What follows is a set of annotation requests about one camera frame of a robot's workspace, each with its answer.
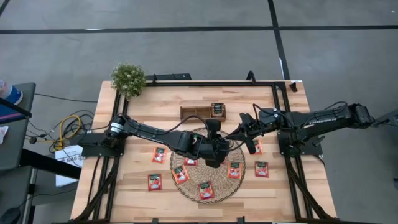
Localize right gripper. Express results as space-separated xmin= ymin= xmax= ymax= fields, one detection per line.
xmin=226 ymin=112 xmax=261 ymax=140

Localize orange peach tea packet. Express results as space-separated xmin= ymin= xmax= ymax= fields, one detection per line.
xmin=151 ymin=146 xmax=168 ymax=165
xmin=252 ymin=139 xmax=264 ymax=156
xmin=171 ymin=165 xmax=190 ymax=185
xmin=227 ymin=161 xmax=243 ymax=180

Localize beige vanilla tea packet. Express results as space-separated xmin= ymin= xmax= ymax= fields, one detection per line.
xmin=210 ymin=102 xmax=226 ymax=118

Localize round woven straw placemat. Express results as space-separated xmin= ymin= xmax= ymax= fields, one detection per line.
xmin=169 ymin=127 xmax=246 ymax=205

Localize wooden three-compartment organizer box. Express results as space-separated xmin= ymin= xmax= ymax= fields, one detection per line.
xmin=179 ymin=105 xmax=227 ymax=123

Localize black power strip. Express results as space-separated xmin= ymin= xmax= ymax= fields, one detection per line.
xmin=145 ymin=73 xmax=192 ymax=82

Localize green plant in black pot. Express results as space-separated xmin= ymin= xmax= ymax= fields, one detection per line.
xmin=110 ymin=62 xmax=147 ymax=100

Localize grey metal stand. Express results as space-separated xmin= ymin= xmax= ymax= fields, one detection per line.
xmin=368 ymin=108 xmax=398 ymax=135

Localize white printed paper sheet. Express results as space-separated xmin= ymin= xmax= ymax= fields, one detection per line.
xmin=54 ymin=144 xmax=85 ymax=188

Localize office desk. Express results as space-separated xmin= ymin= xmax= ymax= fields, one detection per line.
xmin=0 ymin=82 xmax=37 ymax=224

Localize blue flat item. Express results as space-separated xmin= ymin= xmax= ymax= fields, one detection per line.
xmin=0 ymin=103 xmax=26 ymax=124

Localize white bucket blue label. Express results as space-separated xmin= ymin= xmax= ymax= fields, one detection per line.
xmin=0 ymin=79 xmax=24 ymax=106

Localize black computer mouse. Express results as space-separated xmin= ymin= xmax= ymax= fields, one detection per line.
xmin=0 ymin=207 xmax=22 ymax=224

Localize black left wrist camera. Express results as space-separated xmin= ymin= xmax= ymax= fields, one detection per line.
xmin=206 ymin=119 xmax=222 ymax=141

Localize black aluminium table frame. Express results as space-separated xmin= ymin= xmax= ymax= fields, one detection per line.
xmin=73 ymin=79 xmax=338 ymax=224

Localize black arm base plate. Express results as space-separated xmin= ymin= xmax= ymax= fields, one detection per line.
xmin=277 ymin=130 xmax=324 ymax=157
xmin=77 ymin=132 xmax=126 ymax=158

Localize yellow cable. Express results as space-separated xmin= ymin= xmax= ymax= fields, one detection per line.
xmin=46 ymin=114 xmax=82 ymax=150

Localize tangled black cables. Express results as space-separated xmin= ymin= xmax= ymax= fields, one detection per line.
xmin=26 ymin=108 xmax=103 ymax=153

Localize long black floor cable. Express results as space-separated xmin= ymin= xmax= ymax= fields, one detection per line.
xmin=34 ymin=92 xmax=100 ymax=103

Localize black upright frame post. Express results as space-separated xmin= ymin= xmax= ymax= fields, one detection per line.
xmin=19 ymin=148 xmax=82 ymax=180

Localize thin black frame bar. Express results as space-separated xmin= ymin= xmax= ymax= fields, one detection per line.
xmin=0 ymin=98 xmax=33 ymax=119

